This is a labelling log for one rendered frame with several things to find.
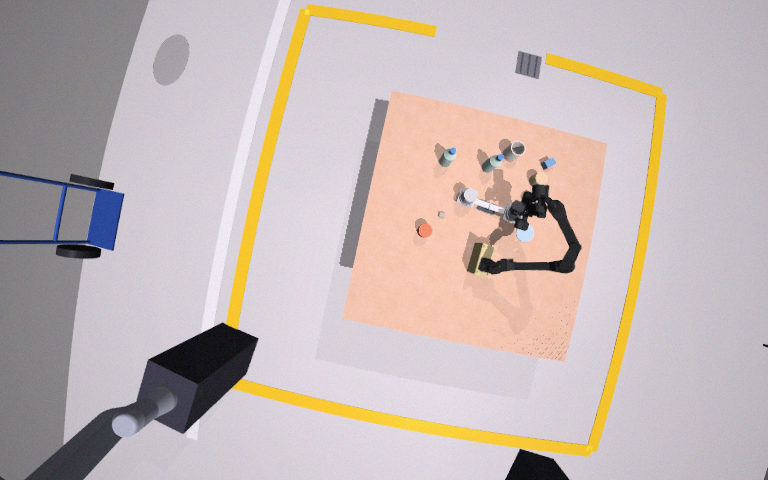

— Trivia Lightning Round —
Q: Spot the blue rectangular block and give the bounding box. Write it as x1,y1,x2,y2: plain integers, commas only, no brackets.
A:
540,157,557,170

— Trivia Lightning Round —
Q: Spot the orange cylinder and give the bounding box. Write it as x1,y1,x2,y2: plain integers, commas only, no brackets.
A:
417,224,433,237

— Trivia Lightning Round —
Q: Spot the tan cylinder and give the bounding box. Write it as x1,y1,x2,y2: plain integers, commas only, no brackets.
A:
529,172,548,186

